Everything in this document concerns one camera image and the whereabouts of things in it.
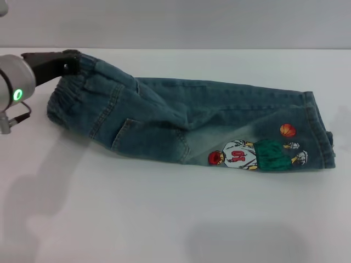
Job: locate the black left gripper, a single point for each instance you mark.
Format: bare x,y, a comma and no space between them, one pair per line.
46,65

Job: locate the blue denim shorts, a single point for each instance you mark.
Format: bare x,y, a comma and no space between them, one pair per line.
170,109

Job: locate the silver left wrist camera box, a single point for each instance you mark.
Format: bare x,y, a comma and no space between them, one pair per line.
3,6

